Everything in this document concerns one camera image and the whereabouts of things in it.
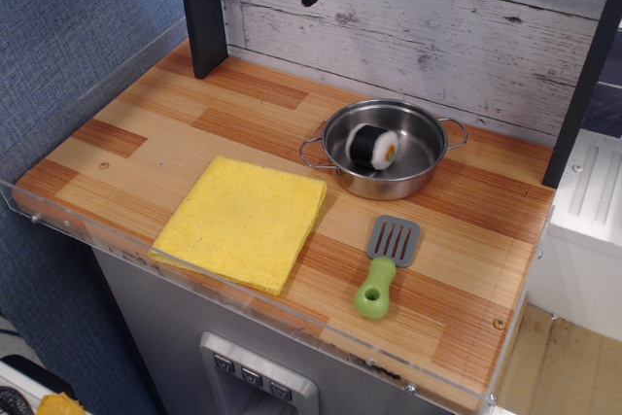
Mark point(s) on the plush sushi roll toy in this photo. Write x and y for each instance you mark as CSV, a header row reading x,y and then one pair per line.
x,y
372,146

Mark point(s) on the stainless steel pot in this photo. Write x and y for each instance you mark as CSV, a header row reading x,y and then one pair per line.
x,y
424,141

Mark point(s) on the yellow folded cloth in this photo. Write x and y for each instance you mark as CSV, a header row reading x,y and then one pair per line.
x,y
242,221

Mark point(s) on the white ribbed side shelf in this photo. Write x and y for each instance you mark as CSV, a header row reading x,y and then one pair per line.
x,y
588,198

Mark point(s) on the silver toy dispenser panel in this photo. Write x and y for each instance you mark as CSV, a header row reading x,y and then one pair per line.
x,y
245,382

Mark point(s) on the black left vertical post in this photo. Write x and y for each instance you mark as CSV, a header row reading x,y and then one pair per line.
x,y
206,28

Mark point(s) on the black vertical post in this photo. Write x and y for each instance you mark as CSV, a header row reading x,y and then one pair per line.
x,y
206,28
582,95

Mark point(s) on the grey spatula green handle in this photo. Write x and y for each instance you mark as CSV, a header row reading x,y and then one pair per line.
x,y
391,245

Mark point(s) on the clear acrylic guard rail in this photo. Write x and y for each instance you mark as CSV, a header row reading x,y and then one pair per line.
x,y
114,177

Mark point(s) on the black right vertical post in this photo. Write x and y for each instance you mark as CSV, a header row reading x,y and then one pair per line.
x,y
582,95

